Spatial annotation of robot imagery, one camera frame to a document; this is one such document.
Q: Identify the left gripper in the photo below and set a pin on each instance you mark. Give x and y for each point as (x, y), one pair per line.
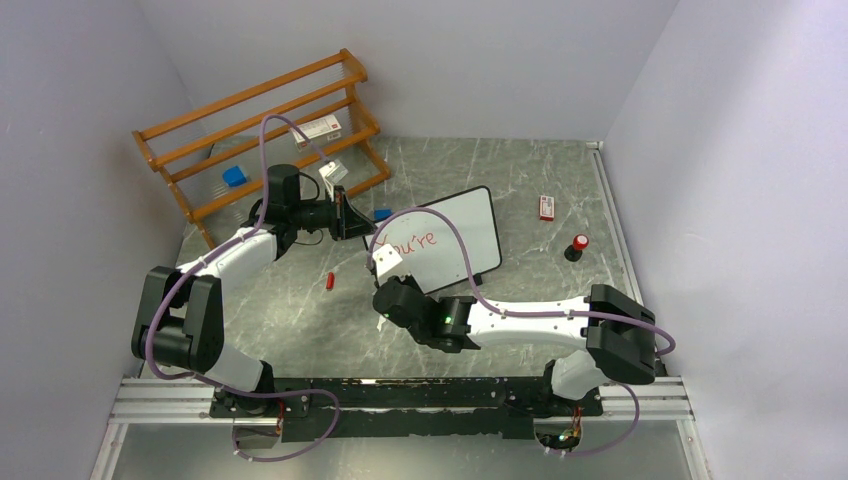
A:
(345, 221)

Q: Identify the small whiteboard with black frame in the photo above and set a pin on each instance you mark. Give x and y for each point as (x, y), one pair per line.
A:
(428, 238)

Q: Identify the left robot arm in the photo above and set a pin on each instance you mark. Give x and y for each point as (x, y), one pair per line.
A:
(180, 319)

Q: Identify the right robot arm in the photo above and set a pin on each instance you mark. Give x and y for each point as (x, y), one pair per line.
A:
(612, 337)

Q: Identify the blue eraser on table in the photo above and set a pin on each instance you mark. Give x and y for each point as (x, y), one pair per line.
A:
(382, 214)

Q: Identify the white red box on shelf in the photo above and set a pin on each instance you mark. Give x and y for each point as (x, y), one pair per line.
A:
(321, 131)

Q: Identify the blue eraser on shelf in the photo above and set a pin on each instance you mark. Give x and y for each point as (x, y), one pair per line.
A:
(234, 177)

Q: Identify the wooden tiered shelf rack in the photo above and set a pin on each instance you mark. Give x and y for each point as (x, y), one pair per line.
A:
(338, 95)

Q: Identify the small red white box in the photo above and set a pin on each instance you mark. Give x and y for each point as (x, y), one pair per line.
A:
(546, 210)

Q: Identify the red black stamp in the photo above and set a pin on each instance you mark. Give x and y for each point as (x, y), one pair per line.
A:
(575, 250)

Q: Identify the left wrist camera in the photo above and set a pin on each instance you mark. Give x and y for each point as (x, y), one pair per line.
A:
(332, 174)

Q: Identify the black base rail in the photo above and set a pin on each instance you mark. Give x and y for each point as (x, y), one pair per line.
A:
(373, 408)

